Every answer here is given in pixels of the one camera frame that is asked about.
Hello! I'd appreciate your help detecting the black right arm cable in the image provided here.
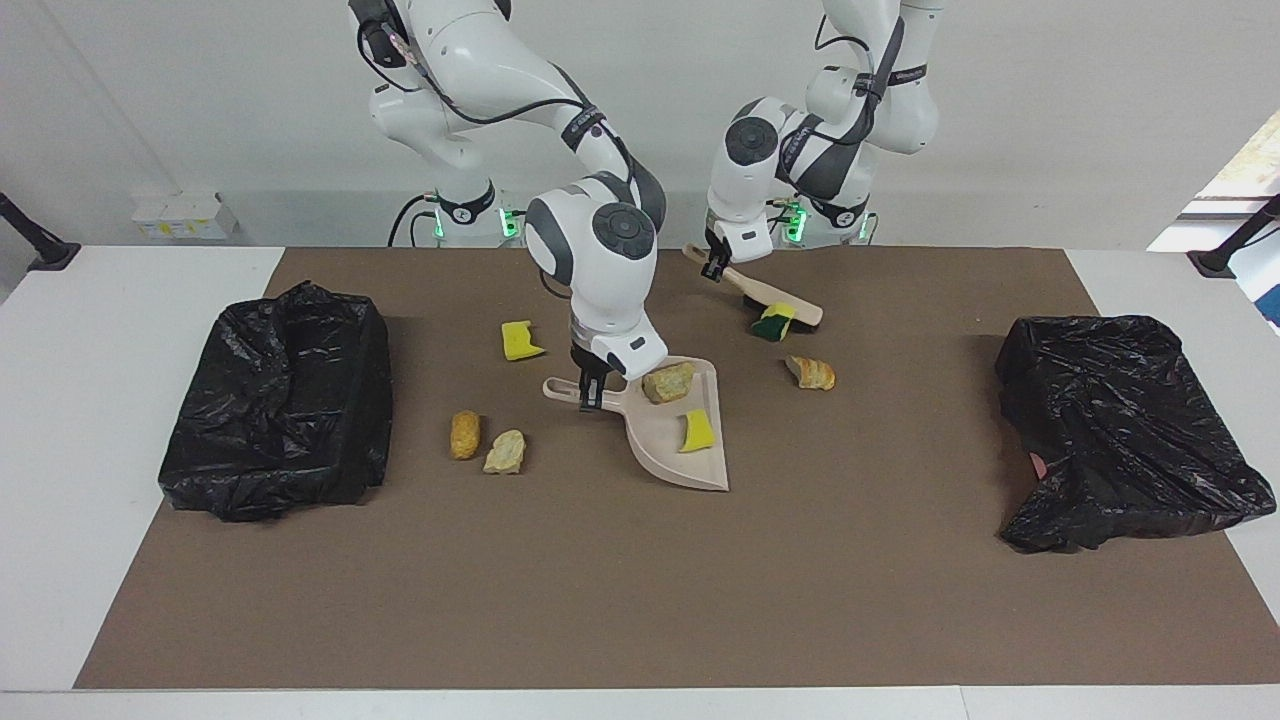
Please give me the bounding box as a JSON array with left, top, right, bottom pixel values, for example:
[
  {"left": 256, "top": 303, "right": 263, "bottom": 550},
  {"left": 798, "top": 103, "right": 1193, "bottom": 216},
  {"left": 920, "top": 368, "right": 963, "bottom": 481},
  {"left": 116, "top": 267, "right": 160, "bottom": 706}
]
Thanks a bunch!
[{"left": 355, "top": 0, "right": 646, "bottom": 301}]

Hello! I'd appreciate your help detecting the black trash bag bin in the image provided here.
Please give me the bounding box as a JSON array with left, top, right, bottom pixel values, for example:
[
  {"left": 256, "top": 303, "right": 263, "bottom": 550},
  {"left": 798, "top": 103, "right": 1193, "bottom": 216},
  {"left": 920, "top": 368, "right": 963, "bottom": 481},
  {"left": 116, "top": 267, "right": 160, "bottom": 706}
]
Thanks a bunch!
[
  {"left": 158, "top": 280, "right": 395, "bottom": 523},
  {"left": 995, "top": 315, "right": 1278, "bottom": 554}
]

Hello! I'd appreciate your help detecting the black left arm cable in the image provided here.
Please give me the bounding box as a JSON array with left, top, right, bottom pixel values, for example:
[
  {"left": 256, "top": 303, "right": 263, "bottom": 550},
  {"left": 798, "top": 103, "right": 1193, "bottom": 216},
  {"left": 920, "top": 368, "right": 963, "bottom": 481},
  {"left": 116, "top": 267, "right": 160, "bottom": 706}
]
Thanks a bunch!
[{"left": 815, "top": 15, "right": 901, "bottom": 141}]

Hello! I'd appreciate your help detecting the white wall socket box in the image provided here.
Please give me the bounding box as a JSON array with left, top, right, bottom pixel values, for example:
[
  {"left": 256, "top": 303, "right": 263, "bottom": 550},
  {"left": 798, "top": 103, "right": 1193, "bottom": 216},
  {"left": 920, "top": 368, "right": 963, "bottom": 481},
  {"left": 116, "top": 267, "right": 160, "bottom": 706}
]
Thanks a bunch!
[{"left": 130, "top": 190, "right": 241, "bottom": 241}]

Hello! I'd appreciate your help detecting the black base power cable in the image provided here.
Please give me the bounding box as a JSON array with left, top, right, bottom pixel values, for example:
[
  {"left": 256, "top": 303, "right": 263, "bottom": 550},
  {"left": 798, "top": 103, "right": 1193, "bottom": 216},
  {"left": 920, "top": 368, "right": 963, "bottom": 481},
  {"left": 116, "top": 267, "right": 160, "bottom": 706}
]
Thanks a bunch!
[{"left": 388, "top": 193, "right": 441, "bottom": 248}]

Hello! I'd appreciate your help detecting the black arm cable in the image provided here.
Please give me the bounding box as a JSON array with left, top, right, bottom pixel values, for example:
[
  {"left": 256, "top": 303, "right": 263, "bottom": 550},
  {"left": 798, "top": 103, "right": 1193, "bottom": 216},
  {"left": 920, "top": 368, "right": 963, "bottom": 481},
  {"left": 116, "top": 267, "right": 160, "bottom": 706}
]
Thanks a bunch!
[
  {"left": 815, "top": 15, "right": 901, "bottom": 141},
  {"left": 355, "top": 0, "right": 646, "bottom": 301}
]

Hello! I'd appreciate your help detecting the beige hand brush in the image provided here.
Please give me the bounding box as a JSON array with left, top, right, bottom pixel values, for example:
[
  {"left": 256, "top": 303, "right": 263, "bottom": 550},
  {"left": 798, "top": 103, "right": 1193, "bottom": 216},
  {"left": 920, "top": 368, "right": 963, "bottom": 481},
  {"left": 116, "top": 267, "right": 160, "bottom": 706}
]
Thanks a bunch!
[{"left": 683, "top": 243, "right": 826, "bottom": 333}]

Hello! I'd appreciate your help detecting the pale bread chunk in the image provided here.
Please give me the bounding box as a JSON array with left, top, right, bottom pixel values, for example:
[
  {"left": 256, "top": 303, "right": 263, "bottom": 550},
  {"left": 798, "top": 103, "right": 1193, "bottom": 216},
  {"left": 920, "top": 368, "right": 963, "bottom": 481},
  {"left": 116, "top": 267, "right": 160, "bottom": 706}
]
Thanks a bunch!
[
  {"left": 641, "top": 361, "right": 696, "bottom": 406},
  {"left": 483, "top": 429, "right": 527, "bottom": 476}
]

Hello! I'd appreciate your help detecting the brown table mat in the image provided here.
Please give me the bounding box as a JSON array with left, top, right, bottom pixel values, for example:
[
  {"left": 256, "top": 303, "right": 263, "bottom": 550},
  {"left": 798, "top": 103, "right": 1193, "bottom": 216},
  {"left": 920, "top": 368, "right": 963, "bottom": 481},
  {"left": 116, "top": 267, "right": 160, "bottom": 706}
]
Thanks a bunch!
[{"left": 73, "top": 247, "right": 1280, "bottom": 691}]

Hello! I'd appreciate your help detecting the yellow green sponge piece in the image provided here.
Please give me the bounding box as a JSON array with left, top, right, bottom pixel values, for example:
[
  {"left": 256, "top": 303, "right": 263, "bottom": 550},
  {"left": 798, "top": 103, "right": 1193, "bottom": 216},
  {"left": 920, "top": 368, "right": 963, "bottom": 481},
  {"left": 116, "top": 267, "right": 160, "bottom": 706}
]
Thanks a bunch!
[{"left": 752, "top": 303, "right": 798, "bottom": 344}]

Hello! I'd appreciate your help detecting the beige plastic dustpan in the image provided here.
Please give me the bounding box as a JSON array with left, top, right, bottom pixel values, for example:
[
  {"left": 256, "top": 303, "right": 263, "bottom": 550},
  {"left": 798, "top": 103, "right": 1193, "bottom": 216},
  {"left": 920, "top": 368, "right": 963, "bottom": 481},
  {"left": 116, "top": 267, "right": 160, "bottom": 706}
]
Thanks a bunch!
[{"left": 542, "top": 355, "right": 731, "bottom": 493}]

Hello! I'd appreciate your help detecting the black camera stand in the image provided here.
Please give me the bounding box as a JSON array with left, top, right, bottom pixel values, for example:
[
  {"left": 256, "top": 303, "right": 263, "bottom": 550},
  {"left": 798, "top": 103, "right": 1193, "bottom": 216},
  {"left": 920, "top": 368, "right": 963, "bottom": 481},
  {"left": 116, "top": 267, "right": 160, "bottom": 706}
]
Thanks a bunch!
[
  {"left": 0, "top": 192, "right": 81, "bottom": 273},
  {"left": 1187, "top": 195, "right": 1280, "bottom": 279}
]

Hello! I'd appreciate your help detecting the orange crusted bread piece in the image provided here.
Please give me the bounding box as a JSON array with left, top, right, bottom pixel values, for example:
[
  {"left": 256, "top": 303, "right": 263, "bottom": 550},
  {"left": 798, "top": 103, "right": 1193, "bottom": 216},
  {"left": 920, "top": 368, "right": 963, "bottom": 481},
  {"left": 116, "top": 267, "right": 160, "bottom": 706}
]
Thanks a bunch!
[{"left": 784, "top": 355, "right": 837, "bottom": 392}]

